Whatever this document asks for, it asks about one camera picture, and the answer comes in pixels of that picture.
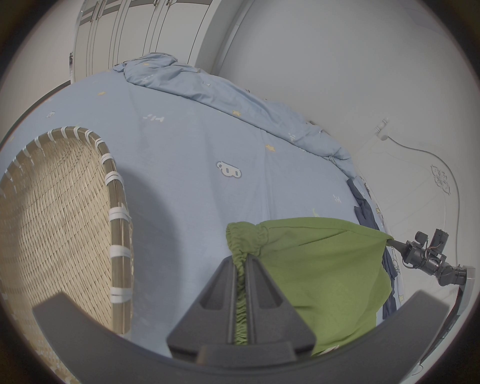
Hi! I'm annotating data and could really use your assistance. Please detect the pale blue quilt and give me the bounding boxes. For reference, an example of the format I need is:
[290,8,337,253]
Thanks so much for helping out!
[113,53,355,179]

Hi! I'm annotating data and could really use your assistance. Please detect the bed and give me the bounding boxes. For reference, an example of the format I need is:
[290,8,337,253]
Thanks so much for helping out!
[0,70,467,362]

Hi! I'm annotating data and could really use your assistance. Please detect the white wardrobe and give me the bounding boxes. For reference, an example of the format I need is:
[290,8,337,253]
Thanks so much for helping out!
[69,0,226,83]

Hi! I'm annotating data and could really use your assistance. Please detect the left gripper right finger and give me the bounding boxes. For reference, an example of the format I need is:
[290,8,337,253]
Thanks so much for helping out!
[245,256,318,361]

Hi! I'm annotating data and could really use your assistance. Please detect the round woven basket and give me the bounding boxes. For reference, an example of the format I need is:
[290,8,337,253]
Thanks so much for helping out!
[0,127,134,383]

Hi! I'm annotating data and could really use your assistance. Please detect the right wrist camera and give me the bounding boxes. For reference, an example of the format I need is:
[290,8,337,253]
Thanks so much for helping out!
[414,229,449,256]

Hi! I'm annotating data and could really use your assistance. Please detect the green shorts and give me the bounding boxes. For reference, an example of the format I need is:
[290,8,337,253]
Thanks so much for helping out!
[226,217,394,356]

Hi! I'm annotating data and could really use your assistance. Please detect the dark blue garment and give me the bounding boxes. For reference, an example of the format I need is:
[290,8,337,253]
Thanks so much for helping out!
[346,178,398,319]

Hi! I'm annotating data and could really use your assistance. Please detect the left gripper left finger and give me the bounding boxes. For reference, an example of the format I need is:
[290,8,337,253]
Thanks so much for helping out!
[167,257,241,363]

